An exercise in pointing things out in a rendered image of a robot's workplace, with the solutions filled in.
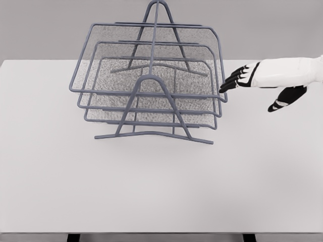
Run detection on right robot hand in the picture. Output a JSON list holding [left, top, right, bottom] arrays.
[[219, 56, 311, 113]]

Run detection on grey wire rack frame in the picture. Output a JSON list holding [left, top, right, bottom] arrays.
[[94, 0, 214, 145]]

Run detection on grey wire mesh tray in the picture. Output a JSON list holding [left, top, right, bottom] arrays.
[[68, 23, 228, 103], [77, 40, 223, 118], [84, 57, 218, 131]]

